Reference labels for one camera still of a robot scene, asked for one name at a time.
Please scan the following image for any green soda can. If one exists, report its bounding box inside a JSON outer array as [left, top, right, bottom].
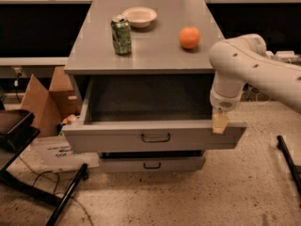
[[111, 15, 132, 56]]

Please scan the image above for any black bar right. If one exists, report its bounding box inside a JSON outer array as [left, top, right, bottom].
[[277, 136, 301, 196]]

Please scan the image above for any grey drawer cabinet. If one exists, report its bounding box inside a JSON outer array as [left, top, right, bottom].
[[63, 0, 226, 173]]

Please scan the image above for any black stand frame left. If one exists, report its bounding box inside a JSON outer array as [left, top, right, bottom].
[[0, 109, 87, 226]]

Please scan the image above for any white paper bowl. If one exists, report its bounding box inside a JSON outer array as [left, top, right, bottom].
[[122, 7, 157, 28]]

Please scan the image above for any grey bottom drawer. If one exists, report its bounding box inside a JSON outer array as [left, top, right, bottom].
[[99, 151, 205, 172]]

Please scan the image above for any grey top drawer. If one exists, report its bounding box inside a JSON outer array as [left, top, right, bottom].
[[64, 74, 246, 153]]

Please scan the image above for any white power adapter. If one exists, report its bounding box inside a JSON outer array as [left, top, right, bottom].
[[266, 51, 301, 63]]

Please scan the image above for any black floor cable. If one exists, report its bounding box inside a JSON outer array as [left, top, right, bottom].
[[18, 153, 95, 226]]

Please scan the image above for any orange fruit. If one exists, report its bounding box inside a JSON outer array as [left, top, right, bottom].
[[179, 26, 200, 49]]

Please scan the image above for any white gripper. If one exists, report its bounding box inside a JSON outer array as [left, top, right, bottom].
[[210, 89, 242, 134]]

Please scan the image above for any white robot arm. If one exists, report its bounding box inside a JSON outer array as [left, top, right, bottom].
[[209, 34, 301, 134]]

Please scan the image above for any grey drawer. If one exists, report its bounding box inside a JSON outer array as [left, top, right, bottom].
[[64, 74, 246, 153], [99, 151, 205, 172]]

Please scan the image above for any brown cardboard box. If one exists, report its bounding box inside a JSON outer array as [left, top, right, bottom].
[[20, 66, 100, 173]]

